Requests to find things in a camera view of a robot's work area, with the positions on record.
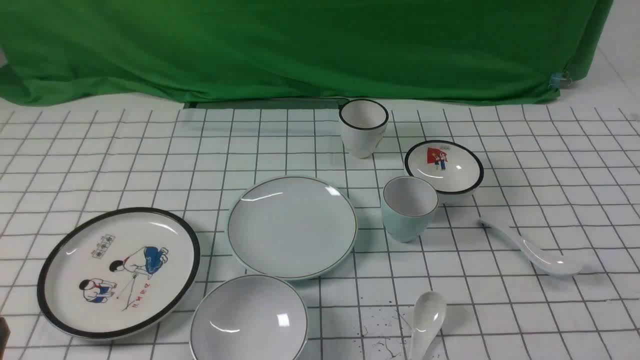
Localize white grid tablecloth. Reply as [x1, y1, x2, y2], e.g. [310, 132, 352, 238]
[0, 101, 640, 360]

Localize small bowl black rim picture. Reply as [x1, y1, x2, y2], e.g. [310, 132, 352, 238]
[403, 139, 485, 205]

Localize blue binder clip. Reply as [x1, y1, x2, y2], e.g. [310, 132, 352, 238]
[548, 71, 573, 89]

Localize pale green plate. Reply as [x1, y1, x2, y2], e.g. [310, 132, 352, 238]
[226, 175, 359, 281]

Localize green backdrop cloth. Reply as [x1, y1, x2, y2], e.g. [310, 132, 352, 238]
[0, 0, 613, 106]

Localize pale green bowl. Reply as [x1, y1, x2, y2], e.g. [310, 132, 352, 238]
[189, 275, 309, 360]

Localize white ceramic spoon front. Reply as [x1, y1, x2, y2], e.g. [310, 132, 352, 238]
[408, 291, 448, 360]

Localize white plate black rim picture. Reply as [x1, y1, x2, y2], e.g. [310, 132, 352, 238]
[36, 207, 201, 341]

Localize dark object left edge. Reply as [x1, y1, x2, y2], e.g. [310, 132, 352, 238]
[0, 317, 11, 360]

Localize white ceramic spoon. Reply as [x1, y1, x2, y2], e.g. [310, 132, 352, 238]
[408, 291, 448, 360]
[478, 215, 584, 278]

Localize white cup black rim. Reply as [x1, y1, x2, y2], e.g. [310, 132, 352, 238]
[338, 99, 390, 158]

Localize pale green cup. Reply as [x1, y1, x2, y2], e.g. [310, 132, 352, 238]
[381, 176, 440, 243]

